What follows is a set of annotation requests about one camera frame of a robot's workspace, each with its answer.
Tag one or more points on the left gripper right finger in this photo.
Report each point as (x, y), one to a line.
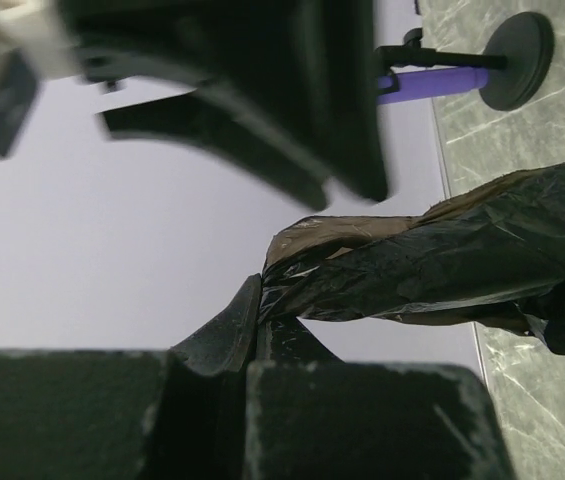
(310, 415)

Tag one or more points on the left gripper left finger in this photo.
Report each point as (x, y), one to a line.
(132, 414)

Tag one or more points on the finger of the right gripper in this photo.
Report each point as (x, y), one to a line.
(187, 120)
(300, 75)

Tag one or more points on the black trash bag roll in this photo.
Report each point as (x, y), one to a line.
(494, 255)

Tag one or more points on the purple microphone on stand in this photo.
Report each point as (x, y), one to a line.
(507, 74)

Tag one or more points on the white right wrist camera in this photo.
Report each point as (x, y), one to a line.
(34, 47)

